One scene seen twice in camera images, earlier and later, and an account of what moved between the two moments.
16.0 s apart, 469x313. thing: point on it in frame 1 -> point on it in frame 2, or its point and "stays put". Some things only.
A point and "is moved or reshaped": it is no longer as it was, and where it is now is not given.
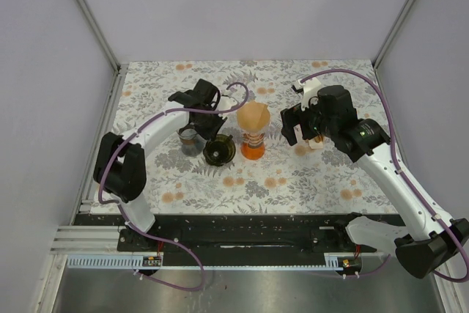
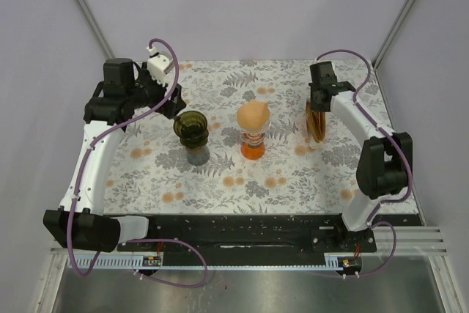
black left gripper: (211, 133) -> (170, 108)
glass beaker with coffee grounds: (192, 144) -> (199, 156)
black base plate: (236, 240) stays put
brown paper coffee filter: (253, 116) stays put
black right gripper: (294, 116) -> (315, 107)
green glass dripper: (220, 150) is moved or reshaped
